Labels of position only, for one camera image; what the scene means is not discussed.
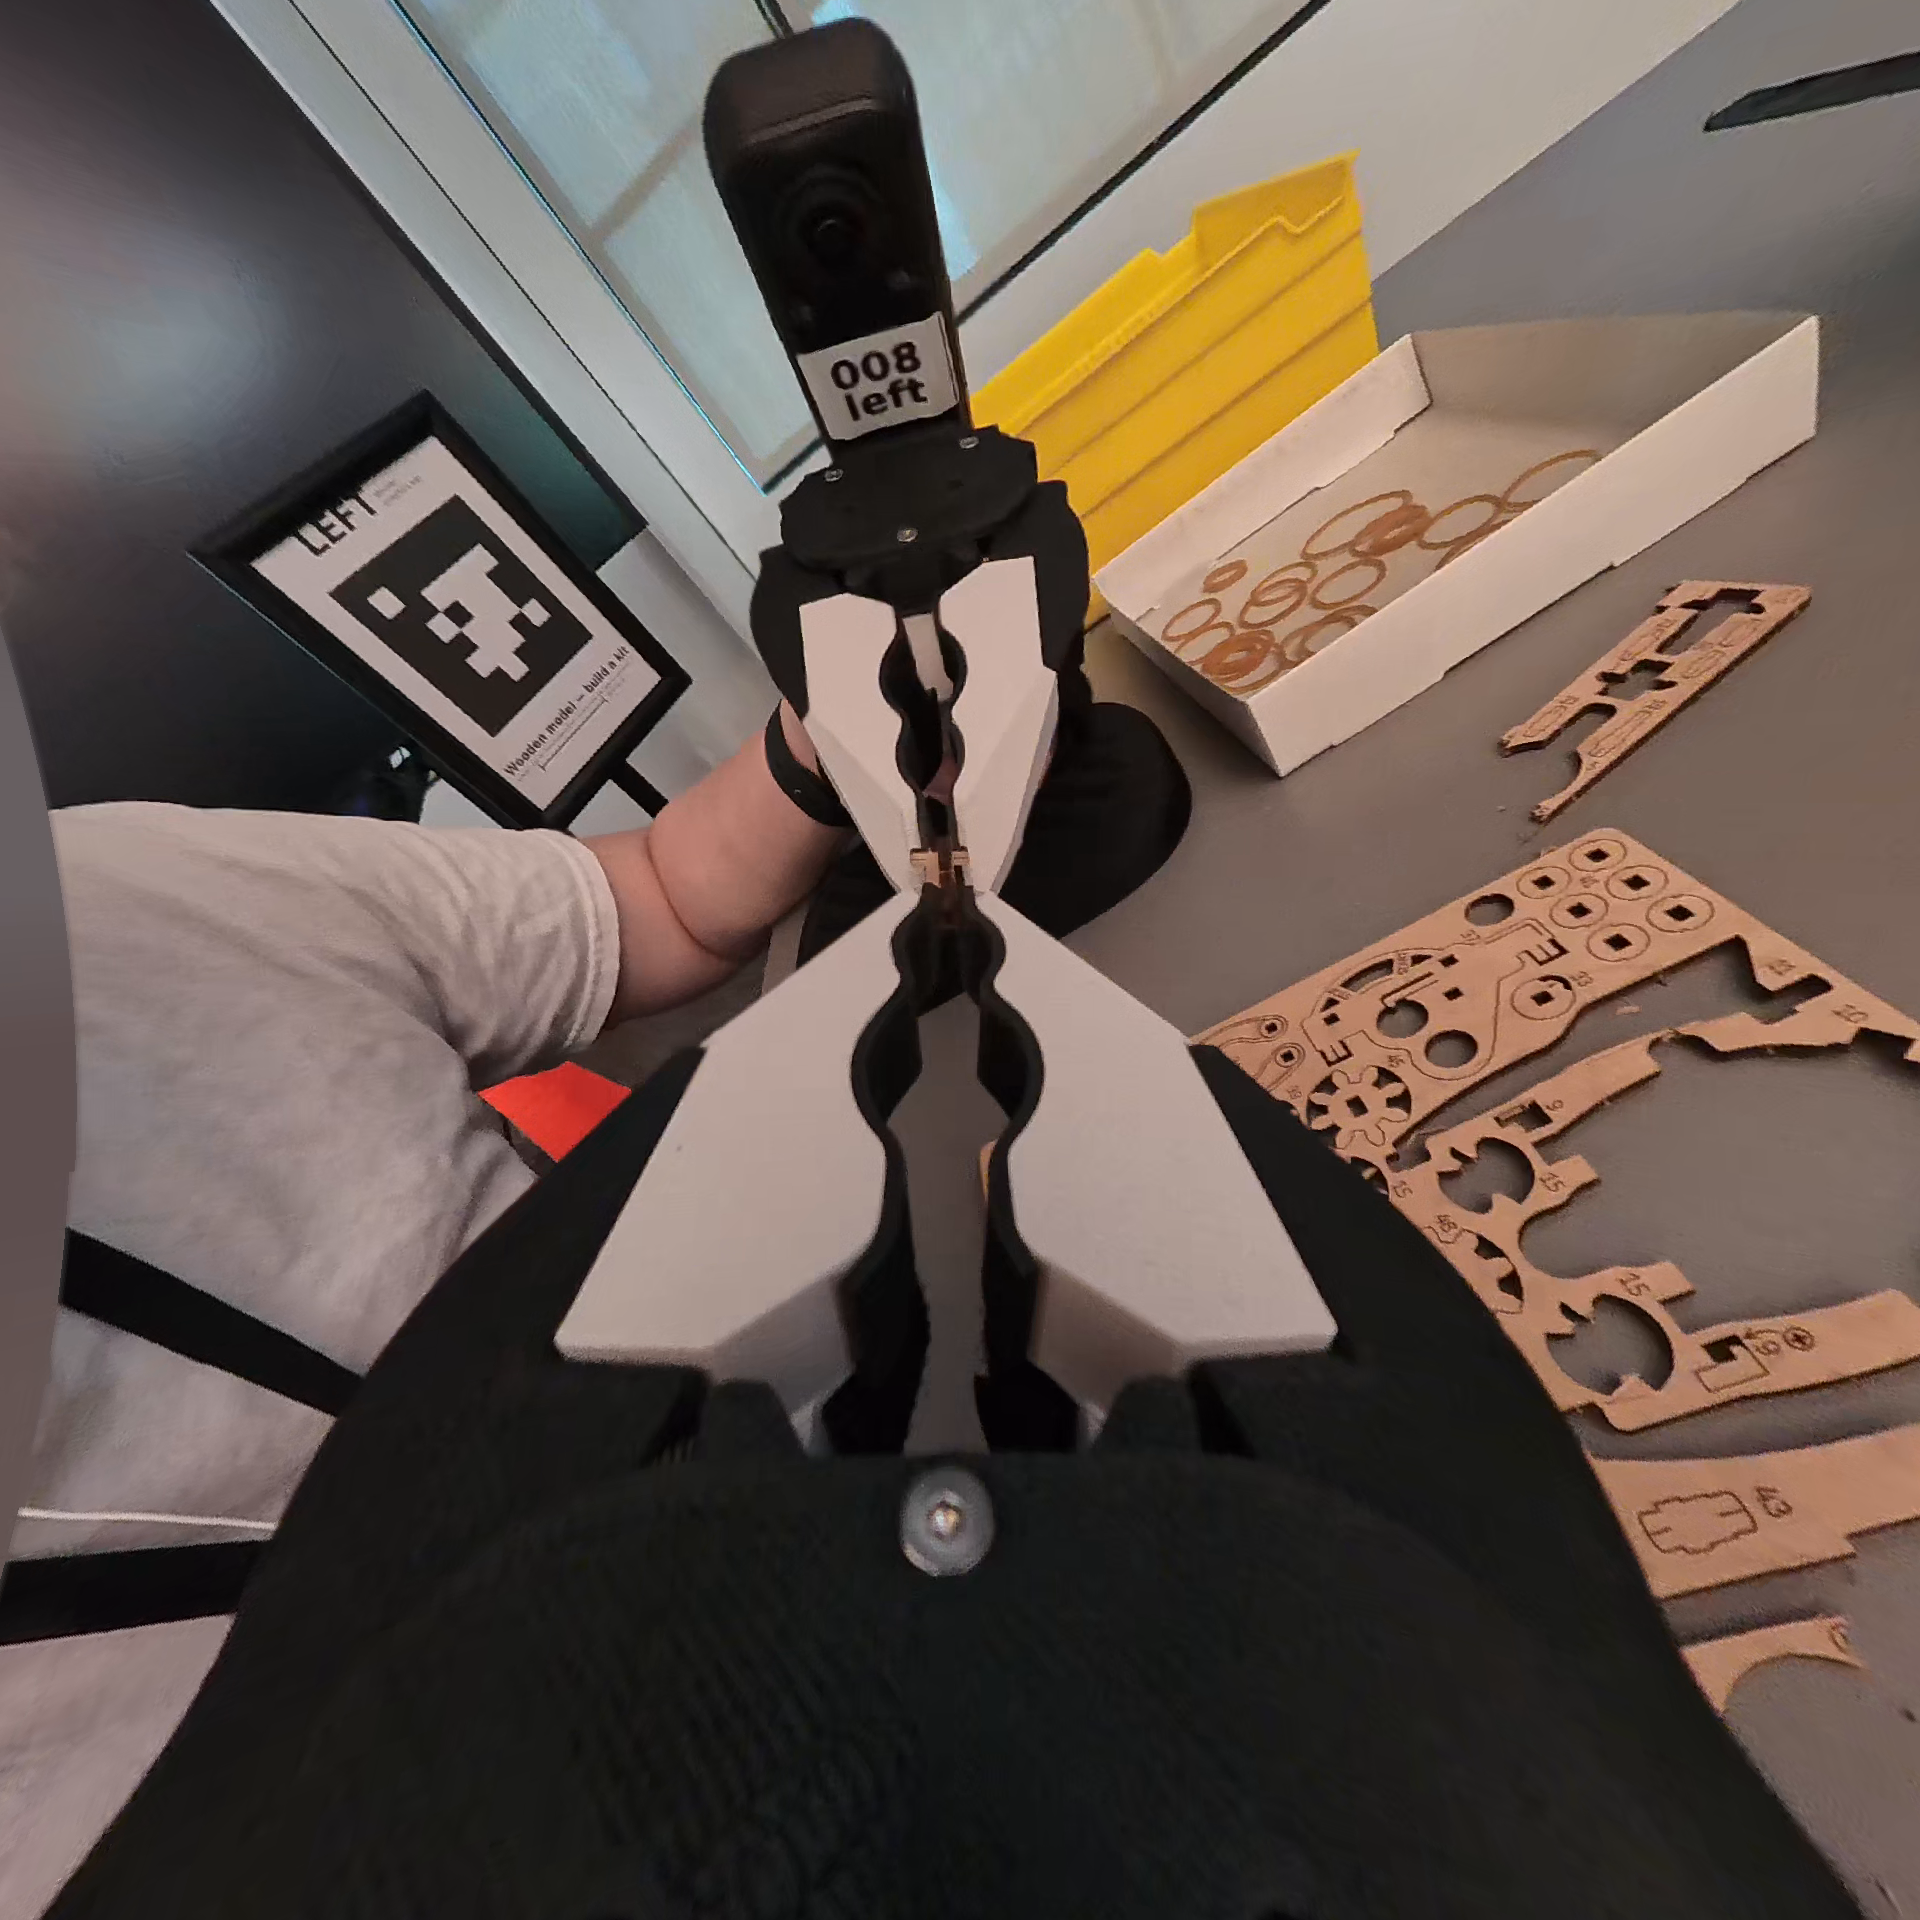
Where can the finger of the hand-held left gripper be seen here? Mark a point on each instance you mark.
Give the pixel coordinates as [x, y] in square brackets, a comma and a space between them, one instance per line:
[856, 706]
[1014, 688]

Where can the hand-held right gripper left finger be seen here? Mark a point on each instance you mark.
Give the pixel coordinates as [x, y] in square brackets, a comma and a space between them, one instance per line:
[752, 1183]

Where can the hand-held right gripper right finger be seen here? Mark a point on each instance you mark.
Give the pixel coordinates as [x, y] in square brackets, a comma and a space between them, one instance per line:
[1154, 1200]

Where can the small wooden model part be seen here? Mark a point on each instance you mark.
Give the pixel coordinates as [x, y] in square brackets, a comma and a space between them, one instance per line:
[943, 867]

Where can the person's left forearm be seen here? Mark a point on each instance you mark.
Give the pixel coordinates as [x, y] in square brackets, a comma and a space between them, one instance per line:
[691, 885]

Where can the orange flat object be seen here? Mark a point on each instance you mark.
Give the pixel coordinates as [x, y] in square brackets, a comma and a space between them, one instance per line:
[555, 1108]

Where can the pile of tan rubber bands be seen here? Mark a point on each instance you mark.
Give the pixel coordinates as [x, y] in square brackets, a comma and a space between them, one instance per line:
[1246, 653]

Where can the yellow plastic bin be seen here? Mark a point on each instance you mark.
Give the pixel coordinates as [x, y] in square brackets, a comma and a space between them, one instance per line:
[1201, 376]

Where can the framed marker sign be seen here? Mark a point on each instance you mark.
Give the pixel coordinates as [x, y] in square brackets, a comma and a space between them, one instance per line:
[453, 600]

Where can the person's grey shirt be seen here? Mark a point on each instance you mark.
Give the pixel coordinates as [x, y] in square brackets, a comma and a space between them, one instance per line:
[300, 1049]

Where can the white cardboard box tray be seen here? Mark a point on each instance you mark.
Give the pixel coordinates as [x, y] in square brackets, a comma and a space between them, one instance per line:
[1501, 608]

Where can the large wooden part sheet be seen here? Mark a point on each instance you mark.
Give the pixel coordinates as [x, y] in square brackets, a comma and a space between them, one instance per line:
[1614, 1388]

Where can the notched wooden sheet strip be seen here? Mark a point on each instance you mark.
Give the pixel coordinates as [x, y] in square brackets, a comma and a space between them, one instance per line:
[1547, 730]

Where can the wooden sheet offcut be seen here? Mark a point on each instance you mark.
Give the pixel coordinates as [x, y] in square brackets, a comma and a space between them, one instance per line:
[1847, 1477]
[1757, 1658]

